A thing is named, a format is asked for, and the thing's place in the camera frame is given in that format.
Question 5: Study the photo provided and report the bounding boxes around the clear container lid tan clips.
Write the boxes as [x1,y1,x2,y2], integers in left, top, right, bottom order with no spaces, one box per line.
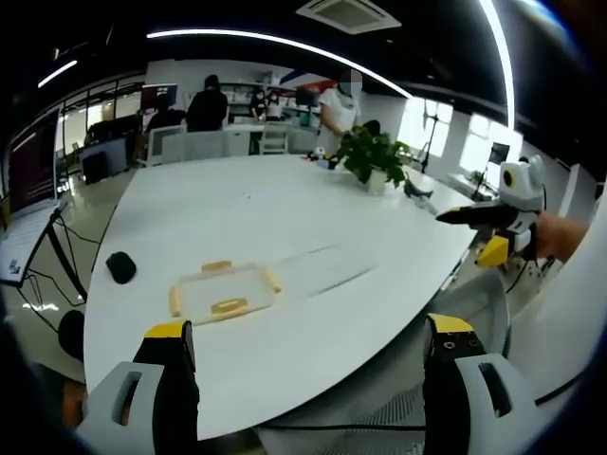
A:
[168,257,284,328]

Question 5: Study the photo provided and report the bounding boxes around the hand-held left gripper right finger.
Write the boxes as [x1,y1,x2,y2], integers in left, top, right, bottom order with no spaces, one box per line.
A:
[420,313,543,455]

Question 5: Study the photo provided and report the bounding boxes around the short ceiling light strip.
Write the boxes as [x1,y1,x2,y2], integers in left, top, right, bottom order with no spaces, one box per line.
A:
[36,59,79,90]

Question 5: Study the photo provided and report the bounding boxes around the black computer mouse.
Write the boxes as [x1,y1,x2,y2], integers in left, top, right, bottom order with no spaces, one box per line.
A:
[104,250,138,285]

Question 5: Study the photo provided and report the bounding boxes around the tripod stand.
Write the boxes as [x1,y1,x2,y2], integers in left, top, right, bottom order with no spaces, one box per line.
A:
[419,98,444,173]

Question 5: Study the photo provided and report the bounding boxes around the black round stool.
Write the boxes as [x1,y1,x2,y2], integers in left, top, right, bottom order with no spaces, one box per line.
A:
[57,309,87,362]

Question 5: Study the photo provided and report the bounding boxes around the dark monitor screen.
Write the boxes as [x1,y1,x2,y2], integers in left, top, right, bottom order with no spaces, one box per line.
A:
[140,82,180,118]

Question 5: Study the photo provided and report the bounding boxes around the grey shark toy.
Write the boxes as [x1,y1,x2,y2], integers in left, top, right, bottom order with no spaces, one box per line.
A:
[402,178,435,199]

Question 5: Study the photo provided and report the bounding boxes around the ceiling air vent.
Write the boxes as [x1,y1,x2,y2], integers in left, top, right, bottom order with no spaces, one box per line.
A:
[295,0,403,35]

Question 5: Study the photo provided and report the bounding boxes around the white mesh office chair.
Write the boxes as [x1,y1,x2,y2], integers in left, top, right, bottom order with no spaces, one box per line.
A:
[258,269,512,455]

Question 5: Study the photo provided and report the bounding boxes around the person's right hand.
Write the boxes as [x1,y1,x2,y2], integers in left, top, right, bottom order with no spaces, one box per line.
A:
[534,209,595,264]

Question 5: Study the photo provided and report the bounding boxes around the small toy figures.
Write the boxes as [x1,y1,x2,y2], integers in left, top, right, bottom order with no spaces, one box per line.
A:
[305,146,343,173]

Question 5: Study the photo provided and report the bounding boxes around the curved ceiling light strip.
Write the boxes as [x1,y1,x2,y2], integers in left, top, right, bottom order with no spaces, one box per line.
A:
[478,0,517,130]

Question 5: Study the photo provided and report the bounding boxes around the green potted plant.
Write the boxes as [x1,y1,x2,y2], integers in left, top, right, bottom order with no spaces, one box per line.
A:
[335,123,414,194]

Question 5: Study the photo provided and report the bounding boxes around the long ceiling light strip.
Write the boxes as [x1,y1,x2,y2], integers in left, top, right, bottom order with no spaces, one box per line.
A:
[145,27,413,100]

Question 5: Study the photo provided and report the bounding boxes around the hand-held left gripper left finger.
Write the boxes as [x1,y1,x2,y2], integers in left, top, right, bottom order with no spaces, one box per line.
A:
[77,319,201,455]

